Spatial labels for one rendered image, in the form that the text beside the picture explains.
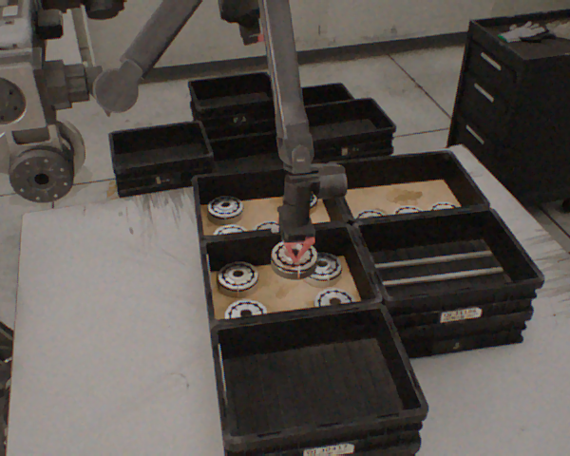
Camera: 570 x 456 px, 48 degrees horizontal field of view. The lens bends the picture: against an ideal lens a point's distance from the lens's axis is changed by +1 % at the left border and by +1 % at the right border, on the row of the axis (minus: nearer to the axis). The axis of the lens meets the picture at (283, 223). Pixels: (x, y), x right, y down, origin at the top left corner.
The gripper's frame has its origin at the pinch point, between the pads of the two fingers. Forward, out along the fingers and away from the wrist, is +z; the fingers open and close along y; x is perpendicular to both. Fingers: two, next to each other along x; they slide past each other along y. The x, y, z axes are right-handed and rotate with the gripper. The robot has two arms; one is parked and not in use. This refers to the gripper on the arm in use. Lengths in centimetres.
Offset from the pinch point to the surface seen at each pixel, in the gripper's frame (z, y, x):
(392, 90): 101, 269, -126
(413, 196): 20, 43, -47
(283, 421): 21.6, -28.4, 6.5
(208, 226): 22.3, 39.3, 16.1
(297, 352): 21.5, -11.0, 0.0
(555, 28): 10, 145, -146
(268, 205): 22, 46, -2
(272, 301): 21.6, 6.2, 3.1
